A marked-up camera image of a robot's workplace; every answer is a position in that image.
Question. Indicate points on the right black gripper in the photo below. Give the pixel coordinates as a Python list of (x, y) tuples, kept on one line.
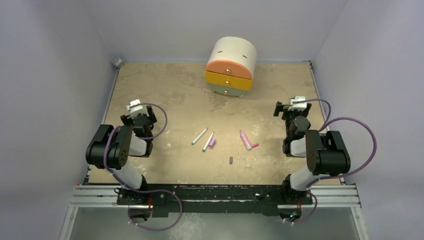
[(282, 110)]

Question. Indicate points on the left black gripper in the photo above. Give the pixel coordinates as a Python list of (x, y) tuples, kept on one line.
[(125, 119)]

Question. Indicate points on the pink marker pen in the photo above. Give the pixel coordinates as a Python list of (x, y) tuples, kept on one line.
[(245, 140)]

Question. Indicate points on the white pen green tip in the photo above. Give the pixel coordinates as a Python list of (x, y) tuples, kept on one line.
[(197, 138)]

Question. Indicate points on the purple pen cap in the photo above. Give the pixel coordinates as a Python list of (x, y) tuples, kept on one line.
[(212, 143)]

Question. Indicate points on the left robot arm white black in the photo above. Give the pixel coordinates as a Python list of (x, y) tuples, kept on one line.
[(111, 147)]

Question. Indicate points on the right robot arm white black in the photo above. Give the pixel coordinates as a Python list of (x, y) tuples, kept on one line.
[(326, 154)]

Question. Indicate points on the white pen blue tip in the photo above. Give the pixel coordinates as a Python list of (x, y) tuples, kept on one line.
[(208, 142)]

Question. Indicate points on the small three-drawer cabinet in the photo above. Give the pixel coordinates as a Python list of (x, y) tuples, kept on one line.
[(231, 66)]

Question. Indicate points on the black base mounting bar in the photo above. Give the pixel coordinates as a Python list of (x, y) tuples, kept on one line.
[(268, 200)]

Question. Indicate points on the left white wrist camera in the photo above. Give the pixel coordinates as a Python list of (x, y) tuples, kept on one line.
[(134, 106)]

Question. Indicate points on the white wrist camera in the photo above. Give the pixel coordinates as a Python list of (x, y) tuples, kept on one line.
[(134, 106), (296, 103)]

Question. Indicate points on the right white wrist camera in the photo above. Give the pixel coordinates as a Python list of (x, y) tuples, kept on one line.
[(296, 103)]

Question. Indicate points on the grey corner bracket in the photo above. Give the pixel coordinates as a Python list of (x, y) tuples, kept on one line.
[(118, 61)]

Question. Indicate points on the aluminium frame rail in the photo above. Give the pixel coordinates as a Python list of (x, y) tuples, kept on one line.
[(188, 106)]

